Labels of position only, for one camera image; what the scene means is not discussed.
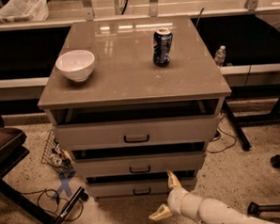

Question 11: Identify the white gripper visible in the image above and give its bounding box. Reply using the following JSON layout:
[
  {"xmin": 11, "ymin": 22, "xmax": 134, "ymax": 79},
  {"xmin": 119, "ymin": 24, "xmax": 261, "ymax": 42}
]
[{"xmin": 149, "ymin": 170, "xmax": 203, "ymax": 222}]

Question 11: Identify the grey drawer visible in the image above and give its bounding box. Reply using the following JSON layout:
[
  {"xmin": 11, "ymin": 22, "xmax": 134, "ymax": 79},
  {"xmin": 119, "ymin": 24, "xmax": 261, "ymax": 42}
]
[
  {"xmin": 72, "ymin": 152, "xmax": 205, "ymax": 177},
  {"xmin": 53, "ymin": 116, "xmax": 220, "ymax": 151},
  {"xmin": 85, "ymin": 176, "xmax": 199, "ymax": 200}
]

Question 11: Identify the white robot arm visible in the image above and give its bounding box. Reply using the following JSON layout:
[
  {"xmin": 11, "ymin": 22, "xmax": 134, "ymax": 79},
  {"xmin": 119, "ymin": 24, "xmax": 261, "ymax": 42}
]
[{"xmin": 149, "ymin": 170, "xmax": 278, "ymax": 224}]

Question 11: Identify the grey drawer cabinet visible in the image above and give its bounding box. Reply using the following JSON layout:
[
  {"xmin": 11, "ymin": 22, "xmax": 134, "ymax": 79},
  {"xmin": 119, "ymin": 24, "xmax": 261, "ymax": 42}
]
[{"xmin": 38, "ymin": 15, "xmax": 230, "ymax": 189}]

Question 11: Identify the black office chair base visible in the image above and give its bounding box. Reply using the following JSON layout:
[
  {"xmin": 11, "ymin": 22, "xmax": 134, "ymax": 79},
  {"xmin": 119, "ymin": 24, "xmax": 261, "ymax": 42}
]
[{"xmin": 248, "ymin": 154, "xmax": 280, "ymax": 216}]

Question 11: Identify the black stand leg left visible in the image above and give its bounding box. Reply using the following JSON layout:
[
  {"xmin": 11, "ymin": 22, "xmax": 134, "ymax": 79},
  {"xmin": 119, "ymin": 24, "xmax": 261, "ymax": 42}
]
[{"xmin": 53, "ymin": 186, "xmax": 89, "ymax": 224}]

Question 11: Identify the blue tape cross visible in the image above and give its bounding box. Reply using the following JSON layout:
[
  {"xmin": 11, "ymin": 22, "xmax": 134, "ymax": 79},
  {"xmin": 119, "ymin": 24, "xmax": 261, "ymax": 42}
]
[{"xmin": 53, "ymin": 171, "xmax": 75, "ymax": 199}]

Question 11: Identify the black table leg right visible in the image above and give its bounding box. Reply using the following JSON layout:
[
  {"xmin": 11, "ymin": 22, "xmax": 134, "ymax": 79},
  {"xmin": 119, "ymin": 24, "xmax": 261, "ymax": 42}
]
[{"xmin": 223, "ymin": 101, "xmax": 251, "ymax": 152}]

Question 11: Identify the clear plastic water bottle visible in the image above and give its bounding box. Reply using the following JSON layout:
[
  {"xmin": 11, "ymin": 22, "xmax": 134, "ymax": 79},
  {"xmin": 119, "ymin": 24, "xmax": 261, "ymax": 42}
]
[{"xmin": 214, "ymin": 45, "xmax": 226, "ymax": 67}]

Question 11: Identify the blue soda can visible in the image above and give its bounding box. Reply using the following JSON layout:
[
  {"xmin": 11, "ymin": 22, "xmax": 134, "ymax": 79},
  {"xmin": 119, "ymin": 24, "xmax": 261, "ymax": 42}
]
[{"xmin": 153, "ymin": 27, "xmax": 173, "ymax": 67}]

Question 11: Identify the white ceramic bowl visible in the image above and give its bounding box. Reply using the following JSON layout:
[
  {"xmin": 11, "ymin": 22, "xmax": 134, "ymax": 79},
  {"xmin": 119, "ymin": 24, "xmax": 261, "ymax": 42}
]
[{"xmin": 55, "ymin": 50, "xmax": 95, "ymax": 82}]

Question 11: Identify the dark chair left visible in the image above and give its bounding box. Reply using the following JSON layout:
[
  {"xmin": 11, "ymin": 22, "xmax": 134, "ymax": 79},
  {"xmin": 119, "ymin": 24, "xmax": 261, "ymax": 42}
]
[{"xmin": 0, "ymin": 116, "xmax": 54, "ymax": 224}]

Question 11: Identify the white plastic bag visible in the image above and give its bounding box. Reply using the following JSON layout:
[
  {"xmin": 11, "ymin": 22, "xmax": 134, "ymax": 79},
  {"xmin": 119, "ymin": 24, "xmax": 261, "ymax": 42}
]
[{"xmin": 0, "ymin": 0, "xmax": 49, "ymax": 23}]

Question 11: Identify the black floor cable right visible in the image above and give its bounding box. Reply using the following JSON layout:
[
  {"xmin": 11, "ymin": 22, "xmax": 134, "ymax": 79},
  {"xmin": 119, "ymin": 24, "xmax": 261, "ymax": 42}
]
[{"xmin": 205, "ymin": 113, "xmax": 238, "ymax": 154}]

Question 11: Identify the black floor cable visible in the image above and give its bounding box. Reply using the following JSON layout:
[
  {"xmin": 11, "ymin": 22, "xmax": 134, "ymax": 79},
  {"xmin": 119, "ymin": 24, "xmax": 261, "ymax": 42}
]
[
  {"xmin": 205, "ymin": 113, "xmax": 238, "ymax": 154},
  {"xmin": 21, "ymin": 185, "xmax": 86, "ymax": 224}
]

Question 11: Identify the wire basket with items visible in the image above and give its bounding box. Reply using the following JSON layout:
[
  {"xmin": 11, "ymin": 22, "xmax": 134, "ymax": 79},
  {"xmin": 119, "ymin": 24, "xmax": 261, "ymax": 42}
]
[{"xmin": 40, "ymin": 131, "xmax": 74, "ymax": 175}]

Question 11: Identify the black floor cable left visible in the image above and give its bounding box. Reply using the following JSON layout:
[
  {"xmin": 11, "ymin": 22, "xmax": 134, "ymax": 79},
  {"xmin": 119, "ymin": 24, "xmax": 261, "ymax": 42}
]
[{"xmin": 21, "ymin": 185, "xmax": 86, "ymax": 224}]

